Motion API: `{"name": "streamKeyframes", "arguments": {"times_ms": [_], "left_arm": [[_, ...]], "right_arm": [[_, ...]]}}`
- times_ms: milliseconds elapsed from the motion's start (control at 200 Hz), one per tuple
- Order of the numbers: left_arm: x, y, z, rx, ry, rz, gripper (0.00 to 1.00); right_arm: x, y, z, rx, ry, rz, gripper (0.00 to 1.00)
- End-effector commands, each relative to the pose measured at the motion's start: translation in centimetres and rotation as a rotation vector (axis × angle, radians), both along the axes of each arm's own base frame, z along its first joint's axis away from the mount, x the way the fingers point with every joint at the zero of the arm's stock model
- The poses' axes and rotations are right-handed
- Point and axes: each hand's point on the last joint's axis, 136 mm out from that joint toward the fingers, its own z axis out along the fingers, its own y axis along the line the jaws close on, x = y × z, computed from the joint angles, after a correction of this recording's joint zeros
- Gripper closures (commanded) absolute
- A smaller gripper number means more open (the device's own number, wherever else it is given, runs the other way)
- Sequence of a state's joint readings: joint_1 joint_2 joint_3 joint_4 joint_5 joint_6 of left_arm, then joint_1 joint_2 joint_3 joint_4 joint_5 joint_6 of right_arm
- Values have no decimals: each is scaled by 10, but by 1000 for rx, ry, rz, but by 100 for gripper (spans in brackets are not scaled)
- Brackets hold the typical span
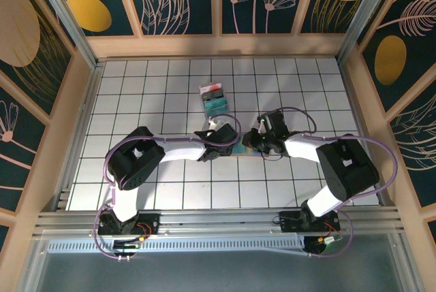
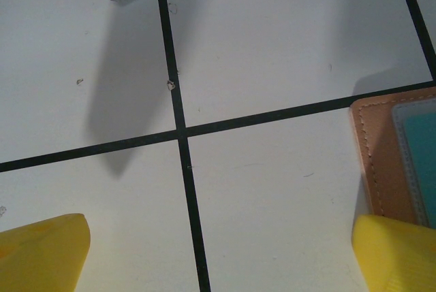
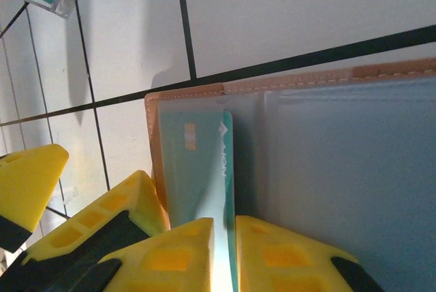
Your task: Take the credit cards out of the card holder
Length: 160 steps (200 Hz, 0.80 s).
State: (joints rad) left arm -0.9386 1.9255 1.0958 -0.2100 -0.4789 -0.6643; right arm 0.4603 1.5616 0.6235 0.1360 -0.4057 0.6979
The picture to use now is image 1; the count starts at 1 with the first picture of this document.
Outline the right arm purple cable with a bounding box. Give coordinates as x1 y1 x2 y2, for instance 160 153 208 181
277 106 399 259

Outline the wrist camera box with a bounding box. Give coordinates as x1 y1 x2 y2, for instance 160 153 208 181
206 115 228 132
257 110 287 133

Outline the slotted grey cable duct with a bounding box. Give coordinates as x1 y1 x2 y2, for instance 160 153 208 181
47 240 306 254

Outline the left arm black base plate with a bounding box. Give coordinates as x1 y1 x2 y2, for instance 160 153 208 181
97 212 161 237

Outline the aluminium frame rail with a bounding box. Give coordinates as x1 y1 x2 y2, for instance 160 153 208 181
32 206 405 240

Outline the aluminium side rail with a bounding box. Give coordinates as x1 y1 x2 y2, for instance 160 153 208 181
337 60 391 206
54 62 105 211

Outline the aluminium corner post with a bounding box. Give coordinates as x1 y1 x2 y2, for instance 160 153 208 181
337 0 408 63
29 0 100 69

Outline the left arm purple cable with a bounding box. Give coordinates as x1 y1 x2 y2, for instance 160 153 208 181
94 113 242 261

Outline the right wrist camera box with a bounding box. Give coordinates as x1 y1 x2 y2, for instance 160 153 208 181
257 110 287 133

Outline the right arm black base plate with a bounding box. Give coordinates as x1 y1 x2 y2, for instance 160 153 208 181
278 209 341 233

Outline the black braided cable loop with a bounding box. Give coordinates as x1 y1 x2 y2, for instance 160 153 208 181
260 150 284 163

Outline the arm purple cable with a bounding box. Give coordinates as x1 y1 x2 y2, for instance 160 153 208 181
94 113 242 261
277 106 399 259

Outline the white card with red circle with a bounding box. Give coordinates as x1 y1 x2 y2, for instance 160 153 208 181
200 82 224 94

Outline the black credit card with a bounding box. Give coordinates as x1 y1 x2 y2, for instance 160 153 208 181
201 89 226 101

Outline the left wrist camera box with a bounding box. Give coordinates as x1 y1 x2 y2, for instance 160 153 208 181
206 115 228 132

